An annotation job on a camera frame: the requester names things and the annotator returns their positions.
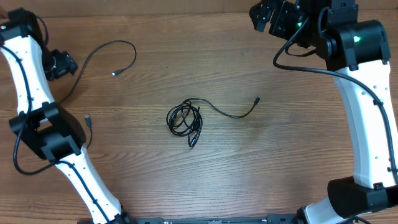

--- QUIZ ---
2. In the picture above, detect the black cable bundle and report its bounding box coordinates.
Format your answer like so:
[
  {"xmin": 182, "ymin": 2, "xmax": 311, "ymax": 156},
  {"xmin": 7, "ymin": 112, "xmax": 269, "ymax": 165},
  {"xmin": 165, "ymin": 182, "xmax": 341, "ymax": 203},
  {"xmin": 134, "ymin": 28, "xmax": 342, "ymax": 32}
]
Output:
[{"xmin": 165, "ymin": 96, "xmax": 261, "ymax": 148}]

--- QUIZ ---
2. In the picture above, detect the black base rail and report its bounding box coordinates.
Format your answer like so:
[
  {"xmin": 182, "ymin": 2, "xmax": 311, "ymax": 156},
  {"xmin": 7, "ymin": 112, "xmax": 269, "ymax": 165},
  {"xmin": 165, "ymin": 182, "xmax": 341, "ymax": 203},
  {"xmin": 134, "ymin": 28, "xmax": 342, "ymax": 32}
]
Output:
[{"xmin": 109, "ymin": 214, "xmax": 305, "ymax": 224}]

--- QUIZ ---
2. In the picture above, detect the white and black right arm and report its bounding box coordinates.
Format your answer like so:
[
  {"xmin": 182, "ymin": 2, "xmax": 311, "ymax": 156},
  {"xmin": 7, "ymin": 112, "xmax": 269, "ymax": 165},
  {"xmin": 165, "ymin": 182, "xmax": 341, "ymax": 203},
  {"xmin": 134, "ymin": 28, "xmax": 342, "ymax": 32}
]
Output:
[{"xmin": 249, "ymin": 0, "xmax": 397, "ymax": 223}]

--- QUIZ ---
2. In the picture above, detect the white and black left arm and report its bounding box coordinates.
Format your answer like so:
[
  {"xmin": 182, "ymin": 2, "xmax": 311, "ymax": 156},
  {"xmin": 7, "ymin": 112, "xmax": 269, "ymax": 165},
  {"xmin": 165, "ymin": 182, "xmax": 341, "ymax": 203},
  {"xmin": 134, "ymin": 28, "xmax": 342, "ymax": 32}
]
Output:
[{"xmin": 1, "ymin": 8, "xmax": 131, "ymax": 223}]

